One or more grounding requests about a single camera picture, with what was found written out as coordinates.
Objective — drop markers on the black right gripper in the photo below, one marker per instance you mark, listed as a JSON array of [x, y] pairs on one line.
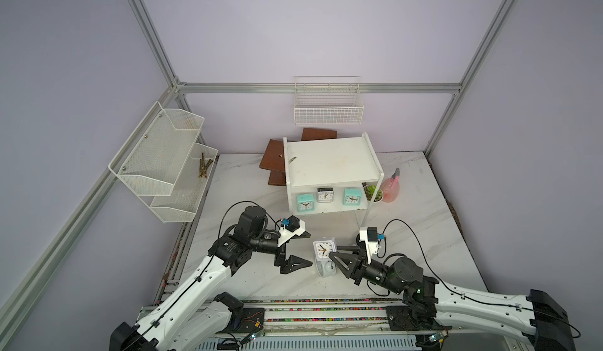
[[356, 268]]

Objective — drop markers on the pink spray bottle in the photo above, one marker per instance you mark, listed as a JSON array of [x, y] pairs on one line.
[[391, 187]]

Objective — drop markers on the white mesh lower wall bin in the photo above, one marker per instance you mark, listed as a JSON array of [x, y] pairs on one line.
[[183, 203]]

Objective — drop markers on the white mesh wall bin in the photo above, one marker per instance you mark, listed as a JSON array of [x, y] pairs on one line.
[[183, 203], [152, 160]]

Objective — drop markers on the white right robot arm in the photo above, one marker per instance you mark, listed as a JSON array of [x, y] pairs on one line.
[[433, 304]]

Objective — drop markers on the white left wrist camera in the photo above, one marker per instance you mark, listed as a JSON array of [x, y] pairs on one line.
[[288, 228]]

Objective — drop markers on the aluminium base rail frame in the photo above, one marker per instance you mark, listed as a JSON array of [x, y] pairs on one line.
[[325, 315]]

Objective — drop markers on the green succulent in white pot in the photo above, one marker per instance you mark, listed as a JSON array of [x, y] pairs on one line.
[[373, 193]]

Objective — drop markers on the white twin-bell alarm clock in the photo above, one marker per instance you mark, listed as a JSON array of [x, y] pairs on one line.
[[325, 267]]

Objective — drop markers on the white wire wall basket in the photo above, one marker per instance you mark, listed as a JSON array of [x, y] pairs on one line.
[[327, 100]]

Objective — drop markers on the brown wooden step stand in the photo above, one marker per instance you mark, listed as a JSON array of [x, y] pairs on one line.
[[273, 159]]

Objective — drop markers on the white mesh upper wall bin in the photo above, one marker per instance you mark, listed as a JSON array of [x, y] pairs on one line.
[[152, 160]]

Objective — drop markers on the white two-tier shelf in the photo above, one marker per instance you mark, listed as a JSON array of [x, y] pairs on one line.
[[338, 163]]

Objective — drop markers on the mint green alarm clock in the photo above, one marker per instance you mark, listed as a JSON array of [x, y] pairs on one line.
[[352, 196], [305, 202]]

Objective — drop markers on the clear square alarm clock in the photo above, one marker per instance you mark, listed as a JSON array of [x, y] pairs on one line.
[[325, 195], [322, 248]]

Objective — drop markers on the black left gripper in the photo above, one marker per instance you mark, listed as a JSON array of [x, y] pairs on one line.
[[279, 259]]

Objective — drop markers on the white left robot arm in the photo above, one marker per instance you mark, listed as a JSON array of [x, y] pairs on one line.
[[195, 311]]

